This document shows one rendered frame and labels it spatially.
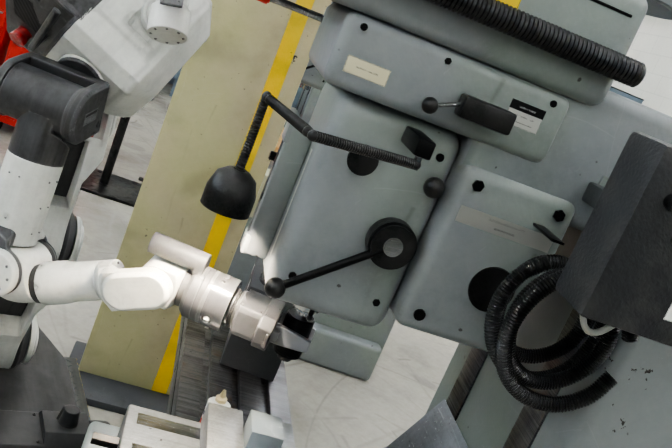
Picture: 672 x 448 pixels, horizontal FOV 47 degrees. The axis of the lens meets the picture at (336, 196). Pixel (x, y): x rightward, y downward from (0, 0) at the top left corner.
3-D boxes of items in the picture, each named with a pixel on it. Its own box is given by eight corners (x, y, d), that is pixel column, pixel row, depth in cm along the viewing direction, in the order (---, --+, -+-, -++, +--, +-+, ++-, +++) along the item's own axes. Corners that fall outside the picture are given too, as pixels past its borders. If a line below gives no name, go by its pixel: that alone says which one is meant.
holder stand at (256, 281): (218, 363, 160) (251, 280, 156) (231, 321, 181) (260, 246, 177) (272, 382, 161) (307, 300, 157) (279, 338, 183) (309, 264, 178)
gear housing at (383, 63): (321, 82, 98) (350, 8, 96) (304, 59, 122) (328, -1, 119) (545, 168, 106) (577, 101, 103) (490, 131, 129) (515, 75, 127)
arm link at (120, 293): (171, 310, 118) (91, 314, 120) (191, 285, 126) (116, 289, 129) (163, 271, 116) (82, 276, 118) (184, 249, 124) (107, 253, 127)
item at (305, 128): (261, 101, 103) (265, 92, 102) (271, 104, 103) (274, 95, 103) (307, 141, 89) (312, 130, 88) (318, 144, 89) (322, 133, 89)
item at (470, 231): (392, 327, 110) (466, 162, 104) (365, 263, 133) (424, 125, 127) (508, 363, 114) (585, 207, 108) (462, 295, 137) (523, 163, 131)
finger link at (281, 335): (305, 355, 120) (269, 339, 120) (313, 337, 119) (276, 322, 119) (304, 359, 118) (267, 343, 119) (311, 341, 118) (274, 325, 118)
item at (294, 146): (240, 252, 115) (290, 122, 110) (240, 243, 118) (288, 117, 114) (265, 260, 116) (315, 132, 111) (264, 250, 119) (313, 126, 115)
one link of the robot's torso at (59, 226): (-18, 245, 174) (37, 48, 168) (60, 258, 183) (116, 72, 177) (-14, 269, 161) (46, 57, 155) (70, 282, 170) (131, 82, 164)
